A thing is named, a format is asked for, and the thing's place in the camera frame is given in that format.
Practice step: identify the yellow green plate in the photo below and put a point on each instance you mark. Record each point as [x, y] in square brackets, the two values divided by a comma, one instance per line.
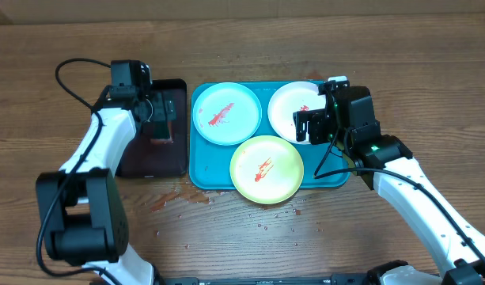
[266, 169]

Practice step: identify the teal serving tray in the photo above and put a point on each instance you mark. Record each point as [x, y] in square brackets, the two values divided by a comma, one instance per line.
[209, 162]

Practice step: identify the green and orange sponge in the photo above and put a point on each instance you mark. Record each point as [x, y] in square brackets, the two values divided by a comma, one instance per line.
[162, 133]

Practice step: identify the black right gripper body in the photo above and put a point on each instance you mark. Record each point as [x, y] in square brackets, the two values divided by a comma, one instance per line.
[324, 131]

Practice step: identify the light blue plate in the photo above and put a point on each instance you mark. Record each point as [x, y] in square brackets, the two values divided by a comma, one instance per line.
[226, 113]

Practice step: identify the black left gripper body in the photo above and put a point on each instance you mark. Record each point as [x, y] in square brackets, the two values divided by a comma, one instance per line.
[157, 110]

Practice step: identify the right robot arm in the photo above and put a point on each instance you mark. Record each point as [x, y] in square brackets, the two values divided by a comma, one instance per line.
[389, 168]

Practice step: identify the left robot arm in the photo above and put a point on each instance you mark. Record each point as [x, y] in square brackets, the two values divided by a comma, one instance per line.
[83, 222]

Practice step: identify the white plate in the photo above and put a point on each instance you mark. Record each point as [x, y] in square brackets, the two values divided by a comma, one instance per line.
[288, 99]

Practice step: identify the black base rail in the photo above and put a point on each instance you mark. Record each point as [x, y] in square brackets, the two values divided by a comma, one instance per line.
[334, 279]

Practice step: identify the black rectangular tray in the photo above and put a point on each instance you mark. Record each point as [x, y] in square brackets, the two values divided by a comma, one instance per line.
[148, 156]

